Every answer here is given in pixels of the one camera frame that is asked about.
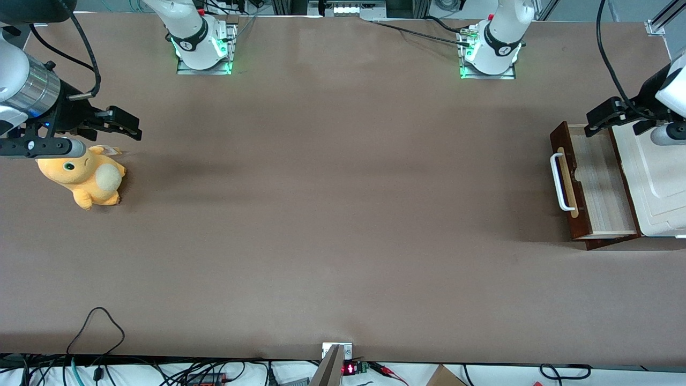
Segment white-topped wooden drawer cabinet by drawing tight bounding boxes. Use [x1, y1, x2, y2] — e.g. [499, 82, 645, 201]
[584, 51, 686, 251]

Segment brown cardboard piece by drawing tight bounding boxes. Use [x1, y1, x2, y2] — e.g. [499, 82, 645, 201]
[426, 364, 468, 386]

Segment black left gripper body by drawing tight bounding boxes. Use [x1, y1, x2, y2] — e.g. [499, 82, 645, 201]
[624, 64, 674, 122]

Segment white lit box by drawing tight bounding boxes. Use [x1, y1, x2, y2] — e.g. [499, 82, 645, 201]
[324, 0, 387, 18]

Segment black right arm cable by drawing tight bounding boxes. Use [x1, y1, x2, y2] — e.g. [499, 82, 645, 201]
[28, 12, 102, 101]

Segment aluminium profile frame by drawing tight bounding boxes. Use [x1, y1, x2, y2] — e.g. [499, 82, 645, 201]
[645, 0, 686, 38]

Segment black cable on table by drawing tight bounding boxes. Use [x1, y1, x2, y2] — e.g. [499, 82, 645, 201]
[370, 16, 473, 47]

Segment black looped cable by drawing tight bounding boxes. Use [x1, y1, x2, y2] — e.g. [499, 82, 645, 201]
[65, 307, 126, 358]

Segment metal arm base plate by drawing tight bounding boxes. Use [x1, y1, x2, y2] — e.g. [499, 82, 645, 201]
[459, 27, 517, 80]
[176, 21, 233, 76]

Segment black curled cable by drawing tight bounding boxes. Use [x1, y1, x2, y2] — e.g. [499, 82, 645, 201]
[538, 363, 592, 381]

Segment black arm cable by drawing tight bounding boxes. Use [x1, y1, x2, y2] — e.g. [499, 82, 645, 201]
[596, 0, 652, 120]
[28, 12, 102, 101]

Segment red clip leads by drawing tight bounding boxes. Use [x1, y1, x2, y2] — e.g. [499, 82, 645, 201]
[369, 362, 409, 386]

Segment orange plush toy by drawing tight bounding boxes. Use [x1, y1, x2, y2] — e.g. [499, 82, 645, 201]
[36, 145, 127, 211]

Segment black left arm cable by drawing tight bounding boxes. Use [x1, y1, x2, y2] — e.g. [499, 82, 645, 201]
[596, 0, 652, 120]

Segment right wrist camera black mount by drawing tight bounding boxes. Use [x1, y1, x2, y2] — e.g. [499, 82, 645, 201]
[0, 137, 87, 159]

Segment dark wood drawer white handle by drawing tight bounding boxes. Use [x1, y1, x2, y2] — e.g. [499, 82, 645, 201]
[550, 121, 642, 241]

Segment silver camera mount bracket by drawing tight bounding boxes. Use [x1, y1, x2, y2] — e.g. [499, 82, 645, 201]
[310, 342, 354, 386]

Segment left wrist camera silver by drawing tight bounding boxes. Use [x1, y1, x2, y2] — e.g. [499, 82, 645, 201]
[634, 119, 686, 147]

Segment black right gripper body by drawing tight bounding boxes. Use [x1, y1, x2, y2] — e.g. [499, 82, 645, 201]
[46, 80, 111, 141]

